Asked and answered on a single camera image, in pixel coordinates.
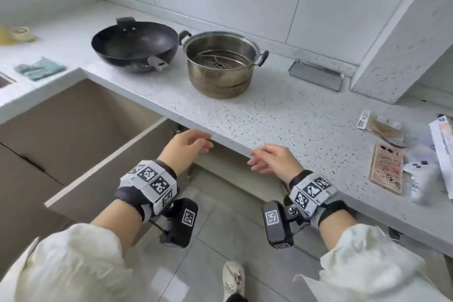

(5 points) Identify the person's right hand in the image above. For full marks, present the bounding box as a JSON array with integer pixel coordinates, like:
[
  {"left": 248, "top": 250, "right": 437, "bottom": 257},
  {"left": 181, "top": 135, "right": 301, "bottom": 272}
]
[{"left": 247, "top": 144, "right": 305, "bottom": 186}]

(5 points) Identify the person's left hand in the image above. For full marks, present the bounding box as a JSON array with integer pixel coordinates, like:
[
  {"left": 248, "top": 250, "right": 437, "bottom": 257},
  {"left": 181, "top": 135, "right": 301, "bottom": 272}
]
[{"left": 157, "top": 129, "right": 214, "bottom": 176}]

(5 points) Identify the steel steamer pot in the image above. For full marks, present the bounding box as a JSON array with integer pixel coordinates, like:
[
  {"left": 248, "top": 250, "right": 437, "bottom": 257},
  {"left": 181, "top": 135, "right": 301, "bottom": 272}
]
[{"left": 178, "top": 30, "right": 270, "bottom": 99}]

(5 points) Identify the black wok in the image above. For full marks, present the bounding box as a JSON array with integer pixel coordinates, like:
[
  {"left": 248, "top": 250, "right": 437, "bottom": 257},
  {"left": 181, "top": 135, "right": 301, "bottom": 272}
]
[{"left": 91, "top": 17, "right": 180, "bottom": 75}]

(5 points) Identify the person's left forearm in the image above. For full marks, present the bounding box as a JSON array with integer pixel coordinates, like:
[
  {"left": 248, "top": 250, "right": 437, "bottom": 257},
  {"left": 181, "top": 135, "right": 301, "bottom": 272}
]
[{"left": 0, "top": 199, "right": 146, "bottom": 302}]

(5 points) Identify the person's right forearm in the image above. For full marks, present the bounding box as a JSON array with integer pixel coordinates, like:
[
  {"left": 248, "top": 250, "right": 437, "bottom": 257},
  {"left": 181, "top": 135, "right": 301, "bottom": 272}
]
[{"left": 294, "top": 209, "right": 450, "bottom": 302}]

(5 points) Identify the white tagged right wristband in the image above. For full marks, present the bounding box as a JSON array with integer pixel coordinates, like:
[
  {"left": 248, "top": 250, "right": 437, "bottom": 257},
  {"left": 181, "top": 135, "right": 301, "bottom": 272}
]
[{"left": 283, "top": 169, "right": 350, "bottom": 228}]

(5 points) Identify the white tagged wristband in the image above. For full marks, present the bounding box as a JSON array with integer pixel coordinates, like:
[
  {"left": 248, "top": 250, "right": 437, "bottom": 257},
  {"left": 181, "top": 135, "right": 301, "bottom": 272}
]
[
  {"left": 114, "top": 159, "right": 180, "bottom": 223},
  {"left": 283, "top": 169, "right": 350, "bottom": 228}
]

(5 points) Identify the white tagged left wristband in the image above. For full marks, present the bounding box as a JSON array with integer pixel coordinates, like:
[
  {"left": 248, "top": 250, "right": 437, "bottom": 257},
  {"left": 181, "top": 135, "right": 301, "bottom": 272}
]
[{"left": 114, "top": 159, "right": 180, "bottom": 223}]

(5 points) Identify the steel rectangular tray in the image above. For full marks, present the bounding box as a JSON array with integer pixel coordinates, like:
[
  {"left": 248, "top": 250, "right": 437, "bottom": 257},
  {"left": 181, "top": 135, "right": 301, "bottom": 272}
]
[{"left": 288, "top": 59, "right": 346, "bottom": 93}]

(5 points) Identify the white printed tag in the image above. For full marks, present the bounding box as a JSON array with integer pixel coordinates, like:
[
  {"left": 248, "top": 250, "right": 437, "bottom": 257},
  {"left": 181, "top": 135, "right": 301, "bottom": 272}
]
[{"left": 356, "top": 109, "right": 371, "bottom": 131}]

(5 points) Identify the pink cased phone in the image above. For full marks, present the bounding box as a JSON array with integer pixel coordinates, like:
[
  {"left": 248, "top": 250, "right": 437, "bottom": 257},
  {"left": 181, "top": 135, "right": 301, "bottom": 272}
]
[{"left": 369, "top": 142, "right": 405, "bottom": 195}]

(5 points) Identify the brown packet clear wrap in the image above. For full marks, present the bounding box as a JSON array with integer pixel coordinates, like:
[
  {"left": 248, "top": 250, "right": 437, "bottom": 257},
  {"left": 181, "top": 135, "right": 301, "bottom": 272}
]
[{"left": 366, "top": 116, "right": 408, "bottom": 149}]

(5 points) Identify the white right shoe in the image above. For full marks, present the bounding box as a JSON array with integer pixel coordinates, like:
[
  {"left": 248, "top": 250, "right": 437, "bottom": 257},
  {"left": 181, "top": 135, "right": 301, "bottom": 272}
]
[{"left": 222, "top": 260, "right": 246, "bottom": 302}]

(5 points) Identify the white game controller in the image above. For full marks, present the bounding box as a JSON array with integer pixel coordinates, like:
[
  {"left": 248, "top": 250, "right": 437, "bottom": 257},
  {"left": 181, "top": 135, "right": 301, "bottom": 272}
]
[{"left": 403, "top": 160, "right": 442, "bottom": 204}]

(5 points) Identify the green dish cloth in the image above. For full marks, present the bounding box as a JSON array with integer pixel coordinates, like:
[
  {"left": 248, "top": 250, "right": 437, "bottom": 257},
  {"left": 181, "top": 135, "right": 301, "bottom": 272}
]
[{"left": 14, "top": 56, "right": 67, "bottom": 82}]

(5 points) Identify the long white wrap box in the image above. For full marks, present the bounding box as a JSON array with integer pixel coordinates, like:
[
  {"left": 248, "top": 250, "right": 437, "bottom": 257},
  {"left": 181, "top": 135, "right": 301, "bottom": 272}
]
[{"left": 428, "top": 115, "right": 453, "bottom": 201}]

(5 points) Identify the beige tape roll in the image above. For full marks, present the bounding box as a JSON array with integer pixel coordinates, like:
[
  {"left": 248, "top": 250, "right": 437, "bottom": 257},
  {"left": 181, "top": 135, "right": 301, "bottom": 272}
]
[{"left": 8, "top": 26, "right": 36, "bottom": 44}]

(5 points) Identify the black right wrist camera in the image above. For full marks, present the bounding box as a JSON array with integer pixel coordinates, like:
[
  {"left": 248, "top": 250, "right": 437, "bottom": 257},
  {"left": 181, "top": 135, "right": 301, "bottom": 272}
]
[{"left": 261, "top": 200, "right": 302, "bottom": 251}]

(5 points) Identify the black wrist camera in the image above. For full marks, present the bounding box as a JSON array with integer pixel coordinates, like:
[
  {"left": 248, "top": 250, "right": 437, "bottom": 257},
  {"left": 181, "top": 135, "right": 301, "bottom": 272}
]
[
  {"left": 159, "top": 198, "right": 199, "bottom": 249},
  {"left": 261, "top": 200, "right": 302, "bottom": 251}
]

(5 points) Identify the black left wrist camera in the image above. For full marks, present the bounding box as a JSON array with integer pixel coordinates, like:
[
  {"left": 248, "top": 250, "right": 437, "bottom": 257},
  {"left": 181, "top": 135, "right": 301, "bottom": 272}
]
[{"left": 159, "top": 198, "right": 199, "bottom": 249}]

